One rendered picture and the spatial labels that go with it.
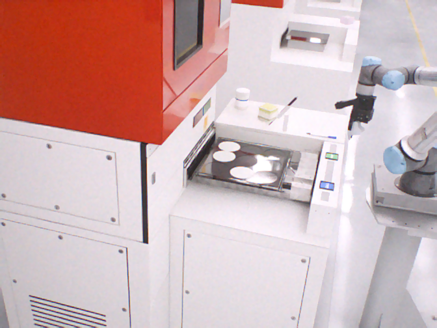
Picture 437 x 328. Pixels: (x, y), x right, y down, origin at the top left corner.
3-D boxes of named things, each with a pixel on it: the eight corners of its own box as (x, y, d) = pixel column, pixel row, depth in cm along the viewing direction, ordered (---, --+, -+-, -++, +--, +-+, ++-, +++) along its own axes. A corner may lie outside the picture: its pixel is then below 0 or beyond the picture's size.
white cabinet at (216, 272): (168, 356, 232) (168, 215, 192) (222, 238, 314) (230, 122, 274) (302, 394, 218) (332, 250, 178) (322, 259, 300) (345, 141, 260)
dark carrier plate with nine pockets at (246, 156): (198, 172, 207) (198, 171, 207) (220, 139, 236) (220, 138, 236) (278, 188, 200) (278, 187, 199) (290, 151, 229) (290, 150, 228)
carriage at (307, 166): (289, 198, 201) (290, 192, 200) (300, 159, 232) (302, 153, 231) (309, 202, 199) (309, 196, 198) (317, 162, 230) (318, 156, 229)
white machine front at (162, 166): (142, 243, 176) (140, 144, 156) (208, 147, 245) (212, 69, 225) (151, 245, 175) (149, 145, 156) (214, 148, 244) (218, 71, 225)
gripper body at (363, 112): (367, 125, 206) (373, 98, 201) (347, 120, 210) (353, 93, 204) (371, 121, 212) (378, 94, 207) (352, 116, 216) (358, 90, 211)
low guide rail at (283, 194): (196, 182, 214) (196, 176, 213) (198, 179, 216) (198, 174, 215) (309, 204, 204) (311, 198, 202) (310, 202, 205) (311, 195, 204)
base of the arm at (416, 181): (434, 181, 212) (440, 161, 208) (437, 198, 200) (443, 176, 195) (398, 175, 216) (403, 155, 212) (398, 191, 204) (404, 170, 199)
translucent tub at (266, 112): (257, 118, 243) (258, 105, 240) (265, 114, 248) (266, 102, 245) (269, 123, 239) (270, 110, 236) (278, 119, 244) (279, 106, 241)
